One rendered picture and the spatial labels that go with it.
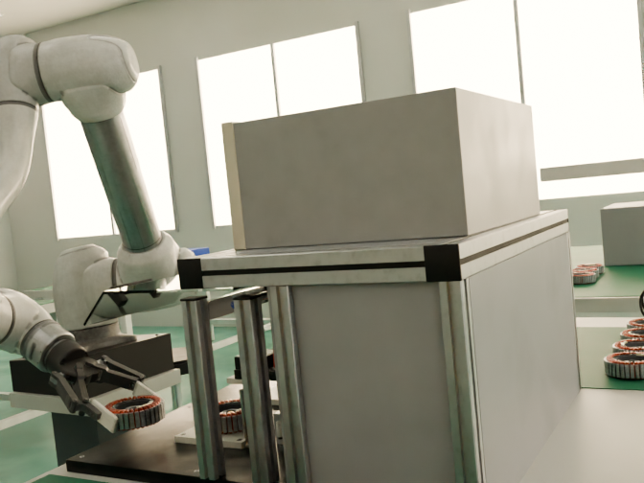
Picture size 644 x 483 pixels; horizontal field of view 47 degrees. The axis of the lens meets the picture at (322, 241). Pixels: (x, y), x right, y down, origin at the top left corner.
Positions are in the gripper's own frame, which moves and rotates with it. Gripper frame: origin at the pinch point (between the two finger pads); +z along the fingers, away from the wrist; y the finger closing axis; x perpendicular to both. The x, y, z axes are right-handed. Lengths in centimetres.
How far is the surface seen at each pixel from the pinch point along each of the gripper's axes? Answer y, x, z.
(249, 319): 11.4, 34.8, 22.0
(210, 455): 11.4, 11.4, 23.9
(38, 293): -232, -161, -258
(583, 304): -166, 17, 50
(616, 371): -62, 32, 69
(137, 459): 7.2, -1.6, 9.1
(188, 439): -1.6, 1.1, 12.2
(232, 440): -2.2, 6.1, 20.1
